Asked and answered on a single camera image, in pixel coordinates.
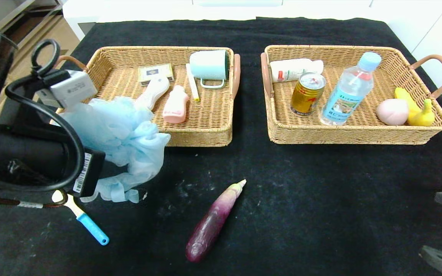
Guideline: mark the yellow banana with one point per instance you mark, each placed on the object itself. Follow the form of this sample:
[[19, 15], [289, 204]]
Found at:
[[420, 117]]

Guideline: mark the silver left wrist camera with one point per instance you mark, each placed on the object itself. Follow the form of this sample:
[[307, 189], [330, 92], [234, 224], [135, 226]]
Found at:
[[71, 90]]

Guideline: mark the grey shelf frame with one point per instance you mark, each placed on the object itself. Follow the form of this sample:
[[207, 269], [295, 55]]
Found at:
[[14, 15]]

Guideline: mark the small printed card box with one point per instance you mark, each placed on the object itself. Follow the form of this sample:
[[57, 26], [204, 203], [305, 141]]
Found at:
[[155, 72]]

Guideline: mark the clear water bottle blue cap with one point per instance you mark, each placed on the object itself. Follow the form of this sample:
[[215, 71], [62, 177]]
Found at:
[[343, 99]]

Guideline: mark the white stick with yellow tip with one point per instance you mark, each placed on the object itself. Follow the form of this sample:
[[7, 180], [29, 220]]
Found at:
[[192, 83]]

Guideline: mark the gold drink can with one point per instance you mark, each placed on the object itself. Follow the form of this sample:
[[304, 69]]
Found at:
[[305, 99]]

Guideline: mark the pink lotion bottle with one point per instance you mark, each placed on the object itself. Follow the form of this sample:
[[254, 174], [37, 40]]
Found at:
[[175, 106]]

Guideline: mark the wicker basket with toiletries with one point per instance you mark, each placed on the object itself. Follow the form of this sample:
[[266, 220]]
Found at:
[[205, 115]]

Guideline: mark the white bottle with red label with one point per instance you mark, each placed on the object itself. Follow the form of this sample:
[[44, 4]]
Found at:
[[290, 67]]

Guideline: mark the purple eggplant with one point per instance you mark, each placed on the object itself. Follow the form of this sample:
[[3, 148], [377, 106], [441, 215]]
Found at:
[[211, 222]]

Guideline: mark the wicker basket with food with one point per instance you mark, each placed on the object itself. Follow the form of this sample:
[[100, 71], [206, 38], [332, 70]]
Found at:
[[359, 132]]

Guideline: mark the light blue bath pouf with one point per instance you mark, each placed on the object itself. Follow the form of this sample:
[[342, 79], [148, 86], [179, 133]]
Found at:
[[117, 130]]

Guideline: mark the black table cloth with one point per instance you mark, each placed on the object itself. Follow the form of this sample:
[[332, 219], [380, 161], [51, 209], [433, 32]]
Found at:
[[301, 211]]

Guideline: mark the pale pink egg-shaped fruit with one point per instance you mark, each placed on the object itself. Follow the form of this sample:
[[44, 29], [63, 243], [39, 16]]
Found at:
[[391, 112]]

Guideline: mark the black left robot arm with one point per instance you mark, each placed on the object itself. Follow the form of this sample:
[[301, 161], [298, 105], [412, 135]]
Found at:
[[21, 157]]

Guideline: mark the mint green mug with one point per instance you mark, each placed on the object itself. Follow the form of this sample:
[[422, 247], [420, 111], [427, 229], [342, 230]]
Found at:
[[207, 64]]

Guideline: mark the white bottle with black brush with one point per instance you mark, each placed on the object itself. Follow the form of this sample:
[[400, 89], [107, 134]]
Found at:
[[155, 90]]

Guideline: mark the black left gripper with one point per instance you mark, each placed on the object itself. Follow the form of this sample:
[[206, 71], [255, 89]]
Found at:
[[86, 172]]

